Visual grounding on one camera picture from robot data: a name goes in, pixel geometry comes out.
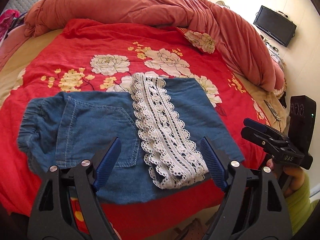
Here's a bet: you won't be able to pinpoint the blue denim lace-trimmed pants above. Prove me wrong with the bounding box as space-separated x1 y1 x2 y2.
17 78 244 205

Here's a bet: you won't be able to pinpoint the green sleeve right forearm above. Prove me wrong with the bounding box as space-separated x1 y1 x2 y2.
284 167 319 236

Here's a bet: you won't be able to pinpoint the right hand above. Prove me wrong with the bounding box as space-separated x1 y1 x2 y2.
265 158 306 198

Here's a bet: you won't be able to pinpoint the black flat television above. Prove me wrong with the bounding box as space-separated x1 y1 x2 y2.
253 5 297 47

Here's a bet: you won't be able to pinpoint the red floral bedsheet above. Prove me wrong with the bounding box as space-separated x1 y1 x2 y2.
1 19 267 239

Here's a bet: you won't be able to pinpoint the pink-red quilted comforter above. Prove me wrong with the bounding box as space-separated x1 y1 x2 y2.
24 0 285 92

